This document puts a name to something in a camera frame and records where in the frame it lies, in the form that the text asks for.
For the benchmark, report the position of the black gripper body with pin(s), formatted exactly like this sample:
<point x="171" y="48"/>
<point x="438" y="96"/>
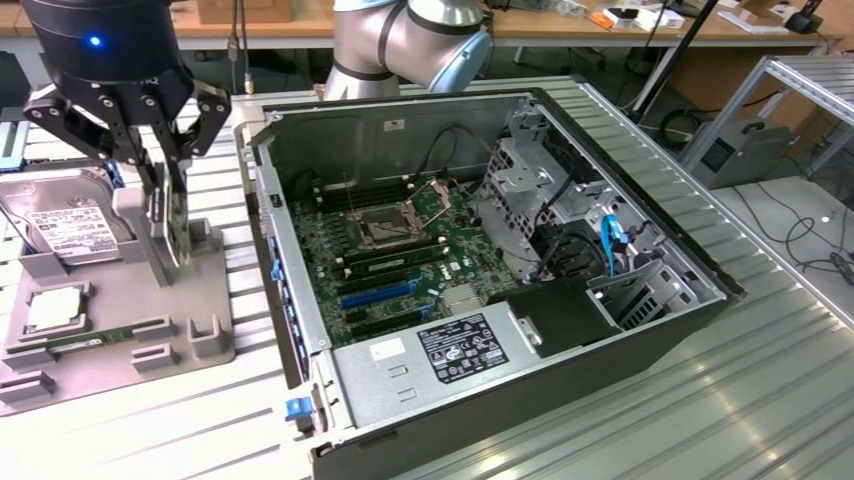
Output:
<point x="100" y="45"/>

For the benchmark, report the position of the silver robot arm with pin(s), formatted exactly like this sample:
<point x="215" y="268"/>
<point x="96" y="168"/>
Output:
<point x="374" y="45"/>

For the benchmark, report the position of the silver hard disk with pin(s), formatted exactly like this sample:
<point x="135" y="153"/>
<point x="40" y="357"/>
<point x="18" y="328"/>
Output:
<point x="60" y="220"/>

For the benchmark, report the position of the tall cardboard box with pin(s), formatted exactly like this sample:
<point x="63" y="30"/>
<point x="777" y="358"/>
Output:
<point x="267" y="10"/>

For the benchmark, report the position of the thin locking lever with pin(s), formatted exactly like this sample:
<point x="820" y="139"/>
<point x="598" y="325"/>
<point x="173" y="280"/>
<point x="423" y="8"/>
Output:
<point x="349" y="195"/>
<point x="437" y="210"/>

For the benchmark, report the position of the CPU socket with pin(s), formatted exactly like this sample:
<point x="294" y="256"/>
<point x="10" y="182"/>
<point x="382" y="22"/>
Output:
<point x="387" y="230"/>

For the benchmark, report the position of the grey parts rack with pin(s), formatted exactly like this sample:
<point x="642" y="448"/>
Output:
<point x="134" y="310"/>

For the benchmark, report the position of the silver socket cover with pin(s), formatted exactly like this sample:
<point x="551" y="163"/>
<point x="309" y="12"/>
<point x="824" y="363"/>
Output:
<point x="414" y="216"/>

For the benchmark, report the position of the silver CPU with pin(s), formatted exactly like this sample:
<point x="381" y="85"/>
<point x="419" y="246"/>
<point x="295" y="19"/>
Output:
<point x="56" y="310"/>

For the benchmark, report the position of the green RAM stick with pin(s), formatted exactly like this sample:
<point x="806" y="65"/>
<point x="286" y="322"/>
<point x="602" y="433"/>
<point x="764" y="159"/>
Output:
<point x="94" y="339"/>
<point x="397" y="263"/>

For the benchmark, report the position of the long black expansion slot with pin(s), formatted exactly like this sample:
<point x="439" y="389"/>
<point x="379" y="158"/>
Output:
<point x="374" y="286"/>
<point x="387" y="326"/>

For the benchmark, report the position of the blue expansion slot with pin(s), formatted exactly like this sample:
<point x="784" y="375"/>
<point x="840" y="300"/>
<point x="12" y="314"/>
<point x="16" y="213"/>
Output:
<point x="374" y="299"/>

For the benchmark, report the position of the short black expansion slot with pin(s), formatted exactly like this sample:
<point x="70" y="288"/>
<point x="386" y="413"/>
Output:
<point x="359" y="317"/>

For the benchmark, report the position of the green motherboard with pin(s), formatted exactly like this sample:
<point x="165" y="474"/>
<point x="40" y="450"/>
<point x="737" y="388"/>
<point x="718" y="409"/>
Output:
<point x="467" y="250"/>

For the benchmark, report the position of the perforated metal drive cage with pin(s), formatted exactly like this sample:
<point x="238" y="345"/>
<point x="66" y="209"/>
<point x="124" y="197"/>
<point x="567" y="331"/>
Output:
<point x="514" y="210"/>

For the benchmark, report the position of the silver chipset heatsink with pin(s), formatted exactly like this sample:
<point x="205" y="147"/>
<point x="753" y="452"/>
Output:
<point x="462" y="298"/>

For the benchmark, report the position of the wooden workbench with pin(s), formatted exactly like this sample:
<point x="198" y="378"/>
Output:
<point x="547" y="27"/>

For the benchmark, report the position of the grey power supply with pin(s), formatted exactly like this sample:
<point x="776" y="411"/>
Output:
<point x="387" y="380"/>

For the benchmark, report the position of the blue case latch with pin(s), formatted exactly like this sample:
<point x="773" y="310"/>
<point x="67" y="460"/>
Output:
<point x="297" y="410"/>

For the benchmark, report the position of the orange white carton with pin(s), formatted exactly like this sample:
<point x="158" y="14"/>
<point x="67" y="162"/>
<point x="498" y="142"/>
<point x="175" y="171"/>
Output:
<point x="601" y="19"/>

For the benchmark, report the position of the black tripod pole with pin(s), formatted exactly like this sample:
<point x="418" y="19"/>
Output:
<point x="673" y="55"/>

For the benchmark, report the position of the silver disk bay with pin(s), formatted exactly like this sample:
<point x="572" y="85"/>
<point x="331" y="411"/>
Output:
<point x="641" y="300"/>

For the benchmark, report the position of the open black PC case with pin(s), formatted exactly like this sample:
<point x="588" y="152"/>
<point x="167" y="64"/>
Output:
<point x="601" y="400"/>

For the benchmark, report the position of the white paper sheet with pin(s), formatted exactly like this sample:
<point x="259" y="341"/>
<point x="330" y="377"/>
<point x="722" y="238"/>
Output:
<point x="754" y="24"/>

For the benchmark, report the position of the flat cardboard box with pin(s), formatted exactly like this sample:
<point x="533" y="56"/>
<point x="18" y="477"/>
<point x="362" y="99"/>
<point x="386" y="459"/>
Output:
<point x="768" y="7"/>

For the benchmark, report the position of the small black device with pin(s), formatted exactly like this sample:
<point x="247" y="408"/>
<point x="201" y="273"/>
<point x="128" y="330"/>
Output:
<point x="804" y="22"/>

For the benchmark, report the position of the aluminium frame table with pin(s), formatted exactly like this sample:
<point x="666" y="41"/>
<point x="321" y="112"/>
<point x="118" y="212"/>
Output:
<point x="821" y="85"/>

